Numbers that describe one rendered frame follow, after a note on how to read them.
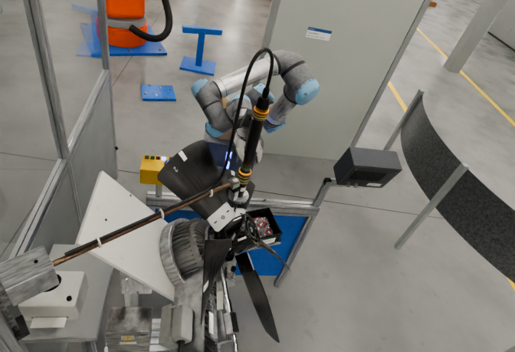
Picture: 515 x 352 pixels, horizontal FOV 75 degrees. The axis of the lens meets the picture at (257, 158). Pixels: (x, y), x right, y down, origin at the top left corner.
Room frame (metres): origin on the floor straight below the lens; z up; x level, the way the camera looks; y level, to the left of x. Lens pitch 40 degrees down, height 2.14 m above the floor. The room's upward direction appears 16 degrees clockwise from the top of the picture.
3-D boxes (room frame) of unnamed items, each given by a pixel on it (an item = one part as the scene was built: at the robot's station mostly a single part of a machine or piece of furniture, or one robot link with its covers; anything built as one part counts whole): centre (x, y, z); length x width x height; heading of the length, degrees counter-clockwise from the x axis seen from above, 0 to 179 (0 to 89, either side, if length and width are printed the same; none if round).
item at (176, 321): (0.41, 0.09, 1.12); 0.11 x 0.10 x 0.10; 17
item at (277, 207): (1.18, 0.04, 0.82); 0.90 x 0.04 x 0.08; 107
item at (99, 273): (0.54, 0.52, 0.84); 0.36 x 0.24 x 0.03; 17
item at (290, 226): (1.18, 0.04, 0.45); 0.82 x 0.01 x 0.66; 107
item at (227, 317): (0.48, -0.06, 1.08); 0.07 x 0.04 x 0.06; 27
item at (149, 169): (1.07, 0.41, 1.02); 0.16 x 0.10 x 0.11; 107
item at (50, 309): (0.46, 0.53, 0.91); 0.17 x 0.16 x 0.11; 107
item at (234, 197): (0.80, 0.03, 1.33); 0.09 x 0.07 x 0.10; 142
